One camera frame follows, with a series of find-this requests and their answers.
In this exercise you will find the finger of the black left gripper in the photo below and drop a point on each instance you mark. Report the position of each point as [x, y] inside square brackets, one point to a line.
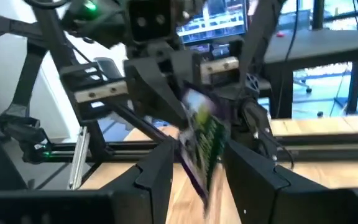
[256, 124]
[154, 90]

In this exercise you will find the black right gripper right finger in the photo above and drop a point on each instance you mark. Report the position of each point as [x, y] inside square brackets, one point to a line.
[259, 193]

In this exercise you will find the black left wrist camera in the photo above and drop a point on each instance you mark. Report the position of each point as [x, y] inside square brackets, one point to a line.
[151, 21]

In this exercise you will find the grey office chair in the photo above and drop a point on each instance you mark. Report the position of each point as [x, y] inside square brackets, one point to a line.
[109, 68]

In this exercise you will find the grey office desk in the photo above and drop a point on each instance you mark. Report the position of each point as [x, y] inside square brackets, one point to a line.
[322, 46]

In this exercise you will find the black computer monitor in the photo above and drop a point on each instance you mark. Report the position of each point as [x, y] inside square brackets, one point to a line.
[216, 21]

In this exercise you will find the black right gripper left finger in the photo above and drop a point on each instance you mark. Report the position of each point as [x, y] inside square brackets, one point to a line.
[148, 186]

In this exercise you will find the black tea bag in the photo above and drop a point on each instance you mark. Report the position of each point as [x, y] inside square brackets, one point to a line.
[207, 146]

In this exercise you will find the white frame bracket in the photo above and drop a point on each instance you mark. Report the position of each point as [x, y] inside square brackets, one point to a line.
[78, 158]

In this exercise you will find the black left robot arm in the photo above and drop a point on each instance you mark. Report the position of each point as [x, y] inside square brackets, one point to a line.
[95, 18]

